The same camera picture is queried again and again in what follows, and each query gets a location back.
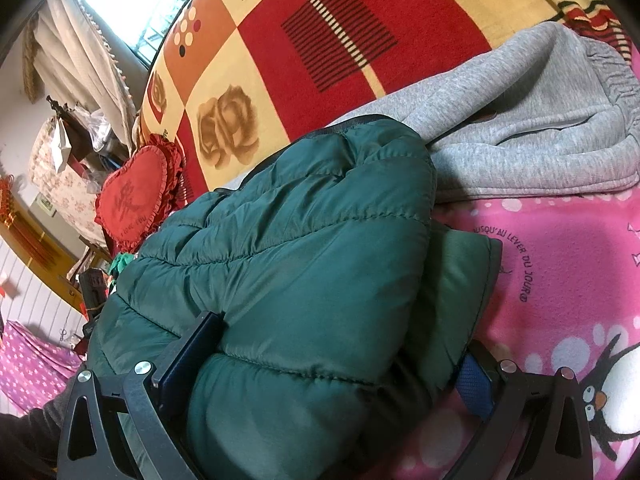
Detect green quilted puffer jacket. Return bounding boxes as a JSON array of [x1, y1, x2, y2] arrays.
[[82, 115, 503, 480]]

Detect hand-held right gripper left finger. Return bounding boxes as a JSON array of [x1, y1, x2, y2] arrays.
[[56, 310, 224, 480]]

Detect grey sweatpants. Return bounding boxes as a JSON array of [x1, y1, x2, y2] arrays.
[[325, 21, 640, 206]]

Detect large bright window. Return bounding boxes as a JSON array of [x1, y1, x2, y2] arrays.
[[82, 0, 221, 68]]

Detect beige curtain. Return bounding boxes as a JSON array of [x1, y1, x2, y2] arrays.
[[22, 0, 138, 156]]

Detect black device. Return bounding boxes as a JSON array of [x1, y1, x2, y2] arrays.
[[79, 267, 109, 317]]

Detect pink penguin blanket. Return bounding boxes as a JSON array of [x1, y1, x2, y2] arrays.
[[385, 187, 640, 480]]

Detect dark grey cloth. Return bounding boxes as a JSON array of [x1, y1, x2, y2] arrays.
[[0, 385, 76, 480]]

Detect clear plastic bag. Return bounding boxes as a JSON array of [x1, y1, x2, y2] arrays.
[[85, 107, 113, 153]]

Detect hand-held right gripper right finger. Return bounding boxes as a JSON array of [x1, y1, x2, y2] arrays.
[[452, 340, 596, 480]]

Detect red heart pillow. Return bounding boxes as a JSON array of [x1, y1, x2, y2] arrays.
[[94, 134, 188, 253]]

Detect red orange rose blanket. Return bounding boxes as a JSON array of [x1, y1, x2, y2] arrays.
[[135, 0, 640, 196]]

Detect small green cloth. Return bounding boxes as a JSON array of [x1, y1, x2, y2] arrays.
[[110, 252, 138, 275]]

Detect floral cloth cover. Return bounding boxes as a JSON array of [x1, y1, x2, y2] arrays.
[[27, 115, 111, 243]]

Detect pink dotted cloth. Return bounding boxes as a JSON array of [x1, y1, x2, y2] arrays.
[[0, 320, 86, 403]]

